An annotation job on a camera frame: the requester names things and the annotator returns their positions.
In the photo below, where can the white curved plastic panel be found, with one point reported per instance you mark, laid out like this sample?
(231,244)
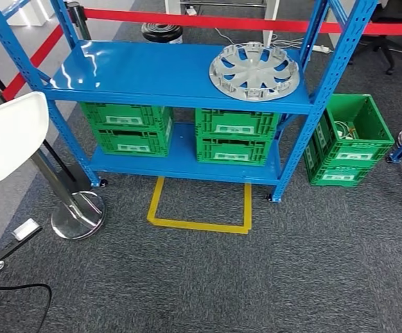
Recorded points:
(10,138)

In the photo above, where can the silver wheel hubcap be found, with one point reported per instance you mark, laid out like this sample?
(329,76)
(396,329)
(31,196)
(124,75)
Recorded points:
(254,69)

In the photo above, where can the red barrier belt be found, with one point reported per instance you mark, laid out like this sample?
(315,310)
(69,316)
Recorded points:
(222,22)
(31,64)

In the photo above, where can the white desk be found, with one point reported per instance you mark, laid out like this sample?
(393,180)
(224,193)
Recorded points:
(268,39)

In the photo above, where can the chrome stanchion with round base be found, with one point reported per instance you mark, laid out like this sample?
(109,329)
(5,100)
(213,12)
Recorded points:
(78,216)

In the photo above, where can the white power strip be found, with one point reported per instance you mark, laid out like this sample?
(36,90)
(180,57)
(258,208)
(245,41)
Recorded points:
(320,48)

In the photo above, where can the open green plastic crate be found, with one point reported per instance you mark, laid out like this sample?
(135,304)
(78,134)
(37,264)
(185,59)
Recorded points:
(374,124)

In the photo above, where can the black office chair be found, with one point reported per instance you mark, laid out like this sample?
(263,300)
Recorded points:
(383,46)

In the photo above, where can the white counter block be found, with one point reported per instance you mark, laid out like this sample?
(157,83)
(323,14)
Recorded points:
(31,14)

